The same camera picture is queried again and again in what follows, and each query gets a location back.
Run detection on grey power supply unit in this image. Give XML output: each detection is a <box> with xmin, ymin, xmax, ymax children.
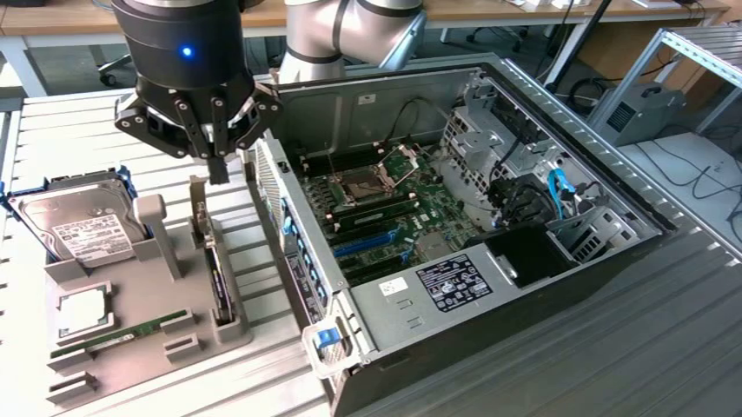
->
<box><xmin>347</xmin><ymin>242</ymin><xmax>524</xmax><ymax>353</ymax></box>

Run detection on hard disk with blue carrier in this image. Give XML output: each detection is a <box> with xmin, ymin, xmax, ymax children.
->
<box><xmin>0</xmin><ymin>167</ymin><xmax>146</xmax><ymax>268</ymax></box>

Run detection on green RAM stick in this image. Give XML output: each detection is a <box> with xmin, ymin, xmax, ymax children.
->
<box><xmin>50</xmin><ymin>308</ymin><xmax>191</xmax><ymax>360</ymax></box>

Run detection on long black wire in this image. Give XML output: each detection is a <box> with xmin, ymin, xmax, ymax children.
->
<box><xmin>389</xmin><ymin>97</ymin><xmax>456</xmax><ymax>147</ymax></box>

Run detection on aluminium frame table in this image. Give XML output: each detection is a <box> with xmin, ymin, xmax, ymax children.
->
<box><xmin>586</xmin><ymin>24</ymin><xmax>742</xmax><ymax>136</ymax></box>

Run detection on black connector cable bundle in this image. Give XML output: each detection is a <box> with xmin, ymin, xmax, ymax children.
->
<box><xmin>486</xmin><ymin>173</ymin><xmax>581</xmax><ymax>229</ymax></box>

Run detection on CPU socket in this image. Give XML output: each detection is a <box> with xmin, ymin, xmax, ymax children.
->
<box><xmin>333</xmin><ymin>171</ymin><xmax>387</xmax><ymax>208</ymax></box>

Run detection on graphics card with metal bracket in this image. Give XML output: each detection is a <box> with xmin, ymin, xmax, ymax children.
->
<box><xmin>189</xmin><ymin>175</ymin><xmax>241</xmax><ymax>326</ymax></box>

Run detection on silver CPU chip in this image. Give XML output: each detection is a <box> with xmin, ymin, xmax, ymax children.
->
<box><xmin>58</xmin><ymin>289</ymin><xmax>115</xmax><ymax>339</ymax></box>

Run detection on office chair base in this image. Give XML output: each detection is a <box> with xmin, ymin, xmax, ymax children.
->
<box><xmin>466</xmin><ymin>24</ymin><xmax>533</xmax><ymax>54</ymax></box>
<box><xmin>97</xmin><ymin>54</ymin><xmax>137</xmax><ymax>86</ymax></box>

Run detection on silver chipset heatsink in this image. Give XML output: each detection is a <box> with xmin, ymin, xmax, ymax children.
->
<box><xmin>415</xmin><ymin>232</ymin><xmax>457</xmax><ymax>261</ymax></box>

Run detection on blue expansion slot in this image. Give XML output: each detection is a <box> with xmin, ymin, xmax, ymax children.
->
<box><xmin>333</xmin><ymin>234</ymin><xmax>391</xmax><ymax>258</ymax></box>

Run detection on coiled cable on floor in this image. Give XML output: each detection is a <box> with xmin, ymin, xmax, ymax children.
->
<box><xmin>568</xmin><ymin>76</ymin><xmax>605</xmax><ymax>109</ymax></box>

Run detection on grey parts rack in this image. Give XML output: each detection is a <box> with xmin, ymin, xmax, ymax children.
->
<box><xmin>43</xmin><ymin>193</ymin><xmax>257</xmax><ymax>412</ymax></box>

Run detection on black stand pole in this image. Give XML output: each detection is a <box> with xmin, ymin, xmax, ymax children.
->
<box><xmin>544</xmin><ymin>0</ymin><xmax>616</xmax><ymax>95</ymax></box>

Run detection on installed RAM stick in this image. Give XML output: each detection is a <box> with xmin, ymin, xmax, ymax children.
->
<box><xmin>335</xmin><ymin>208</ymin><xmax>419</xmax><ymax>231</ymax></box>

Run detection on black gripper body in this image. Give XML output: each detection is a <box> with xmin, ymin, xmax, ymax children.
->
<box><xmin>111</xmin><ymin>0</ymin><xmax>257</xmax><ymax>105</ymax></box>

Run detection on black cables on white table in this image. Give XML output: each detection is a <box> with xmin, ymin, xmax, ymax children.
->
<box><xmin>634</xmin><ymin>138</ymin><xmax>742</xmax><ymax>205</ymax></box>

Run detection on blue SATA wire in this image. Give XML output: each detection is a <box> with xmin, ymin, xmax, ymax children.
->
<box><xmin>545</xmin><ymin>167</ymin><xmax>573</xmax><ymax>221</ymax></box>

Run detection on green Dell motherboard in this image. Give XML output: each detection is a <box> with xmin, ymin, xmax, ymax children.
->
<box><xmin>295</xmin><ymin>145</ymin><xmax>489</xmax><ymax>288</ymax></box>

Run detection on grey machine with black handle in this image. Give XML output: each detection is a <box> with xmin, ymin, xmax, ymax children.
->
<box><xmin>602</xmin><ymin>81</ymin><xmax>689</xmax><ymax>148</ymax></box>

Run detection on open PC case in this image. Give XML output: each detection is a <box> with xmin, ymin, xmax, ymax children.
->
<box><xmin>241</xmin><ymin>52</ymin><xmax>684</xmax><ymax>417</ymax></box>

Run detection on metal disk bay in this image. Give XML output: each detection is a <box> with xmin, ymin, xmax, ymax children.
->
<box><xmin>544</xmin><ymin>206</ymin><xmax>640</xmax><ymax>267</ymax></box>

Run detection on metal drive cage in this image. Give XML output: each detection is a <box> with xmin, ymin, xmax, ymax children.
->
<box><xmin>438</xmin><ymin>69</ymin><xmax>581</xmax><ymax>227</ymax></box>

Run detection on metal socket cover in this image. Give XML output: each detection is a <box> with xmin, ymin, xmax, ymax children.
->
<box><xmin>375</xmin><ymin>145</ymin><xmax>422</xmax><ymax>186</ymax></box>

